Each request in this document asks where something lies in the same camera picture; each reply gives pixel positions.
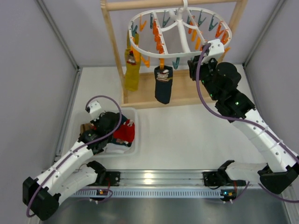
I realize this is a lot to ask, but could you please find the dark navy sock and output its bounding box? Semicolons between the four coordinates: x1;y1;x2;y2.
154;65;173;104

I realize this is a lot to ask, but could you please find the white clip hanger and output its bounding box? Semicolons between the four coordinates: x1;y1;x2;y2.
128;0;233;69

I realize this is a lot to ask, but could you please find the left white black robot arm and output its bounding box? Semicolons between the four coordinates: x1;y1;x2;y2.
22;112;122;221

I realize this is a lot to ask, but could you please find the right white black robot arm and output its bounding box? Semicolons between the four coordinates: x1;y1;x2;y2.
187;56;299;195

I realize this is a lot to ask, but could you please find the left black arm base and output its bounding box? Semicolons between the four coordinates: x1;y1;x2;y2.
91;171;121;187

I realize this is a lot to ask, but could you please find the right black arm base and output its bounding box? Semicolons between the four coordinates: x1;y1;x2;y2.
203;171;234;187

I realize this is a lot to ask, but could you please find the wooden hanger stand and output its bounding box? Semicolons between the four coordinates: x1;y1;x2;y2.
100;0;247;109

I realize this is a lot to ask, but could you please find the green christmas sock in bin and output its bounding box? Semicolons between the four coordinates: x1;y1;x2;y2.
110;138;132;147

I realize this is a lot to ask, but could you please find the translucent plastic bin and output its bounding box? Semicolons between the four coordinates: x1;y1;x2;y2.
63;107;140;158

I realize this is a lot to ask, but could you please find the mustard yellow sock right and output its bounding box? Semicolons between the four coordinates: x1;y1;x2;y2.
124;49;141;91

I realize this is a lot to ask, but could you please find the mustard yellow sock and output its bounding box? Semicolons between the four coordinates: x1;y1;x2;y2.
126;31;139;50
124;49;141;91

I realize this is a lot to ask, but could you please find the mustard yellow sock left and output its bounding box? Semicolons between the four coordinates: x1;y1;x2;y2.
126;31;139;50

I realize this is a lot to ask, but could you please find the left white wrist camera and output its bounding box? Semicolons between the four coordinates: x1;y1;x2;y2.
85;100;103;120

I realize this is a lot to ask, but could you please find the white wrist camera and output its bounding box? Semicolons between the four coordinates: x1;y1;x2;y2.
85;100;103;120
202;39;225;64

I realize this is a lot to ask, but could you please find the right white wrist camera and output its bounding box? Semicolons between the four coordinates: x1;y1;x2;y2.
202;39;225;64

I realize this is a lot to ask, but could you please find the aluminium rail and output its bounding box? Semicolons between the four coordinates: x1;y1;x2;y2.
108;170;215;187

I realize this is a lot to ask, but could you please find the perforated cable duct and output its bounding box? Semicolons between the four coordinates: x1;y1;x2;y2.
72;188;235;198

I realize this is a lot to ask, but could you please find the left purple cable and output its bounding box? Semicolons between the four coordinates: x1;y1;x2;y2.
25;95;123;218

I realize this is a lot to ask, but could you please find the purple cable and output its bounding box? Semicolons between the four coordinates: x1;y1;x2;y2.
195;44;299;203
25;95;123;218

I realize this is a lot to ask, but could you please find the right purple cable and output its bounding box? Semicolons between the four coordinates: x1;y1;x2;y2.
195;44;299;203

